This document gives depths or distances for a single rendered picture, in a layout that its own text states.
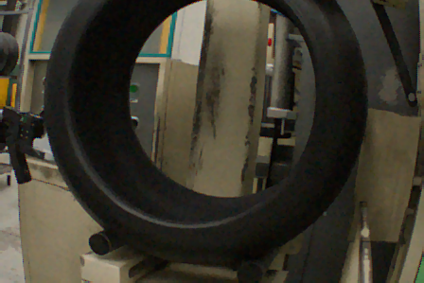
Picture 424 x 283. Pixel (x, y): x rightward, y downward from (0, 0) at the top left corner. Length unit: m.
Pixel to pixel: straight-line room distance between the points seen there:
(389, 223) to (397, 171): 0.12
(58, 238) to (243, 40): 0.96
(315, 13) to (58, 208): 1.22
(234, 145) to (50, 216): 0.81
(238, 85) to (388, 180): 0.42
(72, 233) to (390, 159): 1.09
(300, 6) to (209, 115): 0.50
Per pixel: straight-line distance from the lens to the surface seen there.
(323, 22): 0.90
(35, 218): 1.94
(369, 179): 1.22
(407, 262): 1.29
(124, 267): 1.06
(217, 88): 1.31
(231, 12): 1.32
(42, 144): 1.16
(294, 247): 1.30
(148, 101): 1.75
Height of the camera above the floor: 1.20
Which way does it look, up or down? 3 degrees down
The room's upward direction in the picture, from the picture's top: 6 degrees clockwise
